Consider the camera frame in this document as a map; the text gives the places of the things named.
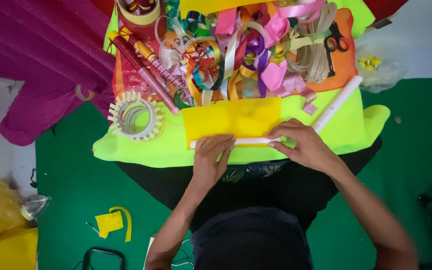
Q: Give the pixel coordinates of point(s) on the person's left hand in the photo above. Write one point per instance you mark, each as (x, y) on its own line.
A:
(206, 165)

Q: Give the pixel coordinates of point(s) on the person's right hand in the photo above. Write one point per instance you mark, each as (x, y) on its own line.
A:
(306, 148)

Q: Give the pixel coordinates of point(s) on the thin white paper stick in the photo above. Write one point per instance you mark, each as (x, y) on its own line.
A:
(251, 141)

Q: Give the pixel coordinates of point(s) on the neon green cloth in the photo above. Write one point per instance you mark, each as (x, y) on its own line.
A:
(351, 127)

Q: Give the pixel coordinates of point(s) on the person's black floral skirt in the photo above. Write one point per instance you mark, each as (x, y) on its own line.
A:
(257, 187)

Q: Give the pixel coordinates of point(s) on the long white paper tube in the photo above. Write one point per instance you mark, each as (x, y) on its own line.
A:
(338, 101)

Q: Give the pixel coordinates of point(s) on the pink glitter ribbon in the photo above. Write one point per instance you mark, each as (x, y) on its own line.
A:
(298, 86)

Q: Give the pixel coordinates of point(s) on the person's dark blue shirt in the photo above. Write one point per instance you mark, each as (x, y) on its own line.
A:
(251, 240)

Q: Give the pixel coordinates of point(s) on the tape roll with cut strips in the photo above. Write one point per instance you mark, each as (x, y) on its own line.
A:
(120, 122)

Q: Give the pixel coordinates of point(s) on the curved yellow paper strip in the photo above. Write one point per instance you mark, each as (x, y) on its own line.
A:
(128, 225)

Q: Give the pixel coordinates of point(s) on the clear plastic bag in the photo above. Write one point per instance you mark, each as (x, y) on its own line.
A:
(384, 75)

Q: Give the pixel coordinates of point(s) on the yellow beads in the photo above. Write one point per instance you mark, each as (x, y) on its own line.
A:
(371, 63)

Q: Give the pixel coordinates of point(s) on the heap of colourful ribbons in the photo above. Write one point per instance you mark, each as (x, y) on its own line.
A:
(234, 56)

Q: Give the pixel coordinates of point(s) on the yellow paper scrap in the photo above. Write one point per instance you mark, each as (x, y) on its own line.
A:
(109, 223)

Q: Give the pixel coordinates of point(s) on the dark red wrapping roll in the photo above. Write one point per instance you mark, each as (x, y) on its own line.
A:
(141, 71)

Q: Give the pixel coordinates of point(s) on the gold and pink wrapping roll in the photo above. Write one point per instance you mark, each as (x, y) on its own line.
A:
(152, 58)

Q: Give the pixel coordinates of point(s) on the thin grey pen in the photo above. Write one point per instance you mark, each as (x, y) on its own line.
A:
(93, 228)

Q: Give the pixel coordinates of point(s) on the red container with tape rolls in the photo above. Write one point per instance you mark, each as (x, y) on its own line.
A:
(137, 20)

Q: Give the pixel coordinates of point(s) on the red cloth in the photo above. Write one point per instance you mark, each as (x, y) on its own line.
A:
(384, 8)

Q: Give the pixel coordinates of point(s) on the crumpled clear plastic wrap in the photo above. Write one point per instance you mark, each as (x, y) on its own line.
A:
(34, 206)

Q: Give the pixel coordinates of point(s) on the magenta glitter cloth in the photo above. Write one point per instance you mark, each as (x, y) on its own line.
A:
(43, 56)

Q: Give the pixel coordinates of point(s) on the yellow plastic bag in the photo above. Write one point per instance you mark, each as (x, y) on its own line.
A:
(2, 232)

